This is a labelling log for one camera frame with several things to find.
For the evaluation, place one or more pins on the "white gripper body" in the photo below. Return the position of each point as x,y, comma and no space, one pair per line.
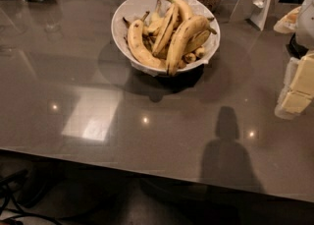
306,26

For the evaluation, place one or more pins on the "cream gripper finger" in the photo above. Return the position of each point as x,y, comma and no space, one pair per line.
298,90
288,23

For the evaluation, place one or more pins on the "large front yellow banana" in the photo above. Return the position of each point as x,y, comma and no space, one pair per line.
183,34

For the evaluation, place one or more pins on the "back yellow banana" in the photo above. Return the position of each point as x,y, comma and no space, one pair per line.
184,9

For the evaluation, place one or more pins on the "middle yellow banana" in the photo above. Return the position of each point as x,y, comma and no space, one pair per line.
165,29

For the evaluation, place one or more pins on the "small banana behind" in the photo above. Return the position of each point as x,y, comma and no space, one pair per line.
155,21

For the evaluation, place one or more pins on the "white bowl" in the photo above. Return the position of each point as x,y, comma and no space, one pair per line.
134,9

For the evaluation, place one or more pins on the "left yellow banana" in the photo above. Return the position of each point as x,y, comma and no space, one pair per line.
136,45

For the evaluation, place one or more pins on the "black table outlet box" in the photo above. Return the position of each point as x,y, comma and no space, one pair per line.
294,49

